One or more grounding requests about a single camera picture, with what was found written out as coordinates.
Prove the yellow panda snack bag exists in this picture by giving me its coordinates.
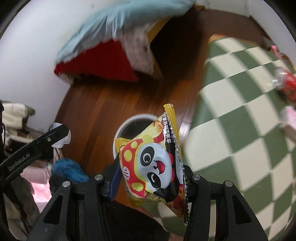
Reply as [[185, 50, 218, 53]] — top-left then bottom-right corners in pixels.
[[114, 103, 189, 222]]

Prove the clear plastic cup lid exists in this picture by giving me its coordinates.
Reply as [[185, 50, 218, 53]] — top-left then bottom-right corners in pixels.
[[52, 129, 71, 148]]

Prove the white round trash bin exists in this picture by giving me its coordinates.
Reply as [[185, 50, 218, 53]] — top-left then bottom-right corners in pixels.
[[112, 113, 158, 159]]

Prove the blue jacket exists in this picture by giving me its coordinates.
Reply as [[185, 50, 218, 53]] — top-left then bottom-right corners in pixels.
[[50, 158, 90, 186]]

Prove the green white checkered tablecloth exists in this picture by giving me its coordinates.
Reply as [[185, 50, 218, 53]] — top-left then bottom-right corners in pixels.
[[143, 37, 296, 241]]

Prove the red bed sheet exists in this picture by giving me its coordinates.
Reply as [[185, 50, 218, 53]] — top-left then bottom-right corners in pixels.
[[54, 40, 138, 82]]

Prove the patterned mattress cover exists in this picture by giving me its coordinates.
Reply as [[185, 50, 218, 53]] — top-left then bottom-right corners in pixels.
[[120, 22, 162, 79]]

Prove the red cola can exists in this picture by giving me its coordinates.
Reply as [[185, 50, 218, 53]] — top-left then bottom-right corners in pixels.
[[273, 67, 296, 102]]

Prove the light blue duvet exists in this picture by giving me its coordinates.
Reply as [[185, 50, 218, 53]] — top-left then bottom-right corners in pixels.
[[55, 1, 195, 64]]

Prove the pink plush toy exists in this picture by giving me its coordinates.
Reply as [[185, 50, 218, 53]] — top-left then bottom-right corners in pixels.
[[269, 45, 283, 59]]

